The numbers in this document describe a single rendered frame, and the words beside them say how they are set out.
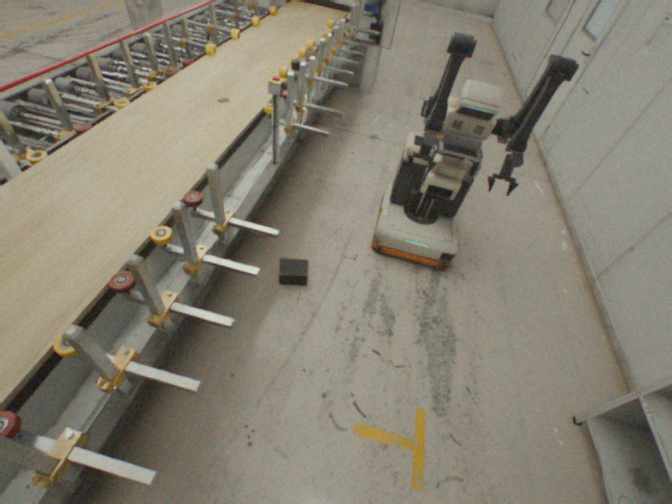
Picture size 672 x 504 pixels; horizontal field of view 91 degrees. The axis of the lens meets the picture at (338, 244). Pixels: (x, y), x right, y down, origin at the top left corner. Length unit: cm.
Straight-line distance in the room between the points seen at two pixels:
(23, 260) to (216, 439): 117
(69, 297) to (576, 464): 258
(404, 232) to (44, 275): 204
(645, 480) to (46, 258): 296
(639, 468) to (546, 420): 44
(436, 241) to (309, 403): 142
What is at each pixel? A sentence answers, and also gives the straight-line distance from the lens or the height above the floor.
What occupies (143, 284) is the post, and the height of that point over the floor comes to 103.
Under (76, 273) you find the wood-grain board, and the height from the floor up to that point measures 90.
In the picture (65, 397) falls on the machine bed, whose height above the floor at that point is 65.
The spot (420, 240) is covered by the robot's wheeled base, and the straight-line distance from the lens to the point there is 257.
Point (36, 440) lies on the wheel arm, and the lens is 136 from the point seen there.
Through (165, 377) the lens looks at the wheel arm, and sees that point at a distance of 128.
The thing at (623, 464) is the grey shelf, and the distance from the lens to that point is 259.
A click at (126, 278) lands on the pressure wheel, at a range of 145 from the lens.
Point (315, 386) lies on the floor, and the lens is 211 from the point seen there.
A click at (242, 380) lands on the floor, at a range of 213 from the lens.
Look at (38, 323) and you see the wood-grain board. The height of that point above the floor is 90.
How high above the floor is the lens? 199
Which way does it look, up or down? 47 degrees down
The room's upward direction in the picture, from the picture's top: 12 degrees clockwise
